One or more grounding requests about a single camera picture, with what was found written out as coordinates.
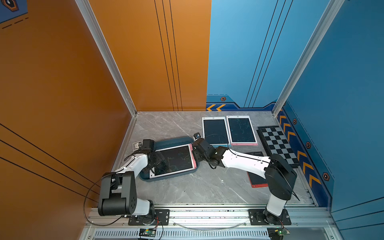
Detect teal storage box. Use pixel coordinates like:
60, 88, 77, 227
140, 137, 199, 182

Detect pink writing tablet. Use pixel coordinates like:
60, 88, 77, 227
149, 144, 197, 179
227, 116, 259, 146

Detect light blue writing tablet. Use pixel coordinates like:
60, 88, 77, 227
202, 117, 230, 147

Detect red writing tablet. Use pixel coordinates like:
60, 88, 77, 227
243, 151, 269, 189

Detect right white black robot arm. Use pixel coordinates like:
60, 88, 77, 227
192, 138, 297, 225

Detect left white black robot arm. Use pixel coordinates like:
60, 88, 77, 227
98, 140, 164, 225

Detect black grey chessboard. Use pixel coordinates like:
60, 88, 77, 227
257, 126, 300, 169

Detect left green circuit board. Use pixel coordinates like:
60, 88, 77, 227
138, 228, 157, 240

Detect green circuit board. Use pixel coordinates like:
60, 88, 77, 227
138, 228, 157, 240
267, 228, 291, 240

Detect right green circuit board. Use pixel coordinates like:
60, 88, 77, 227
267, 228, 291, 240

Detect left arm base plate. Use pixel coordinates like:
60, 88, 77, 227
128, 209, 170, 227

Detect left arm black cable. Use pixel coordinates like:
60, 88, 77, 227
83, 172, 124, 227

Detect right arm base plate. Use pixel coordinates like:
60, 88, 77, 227
248, 209, 292, 226

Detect left aluminium corner post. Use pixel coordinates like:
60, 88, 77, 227
75, 0, 137, 117

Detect aluminium corner post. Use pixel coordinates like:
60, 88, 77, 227
272, 0, 345, 117
75, 0, 137, 117

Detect aluminium front rail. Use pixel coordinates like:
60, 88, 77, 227
80, 205, 343, 240

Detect right aluminium corner post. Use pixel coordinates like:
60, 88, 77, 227
272, 0, 345, 117

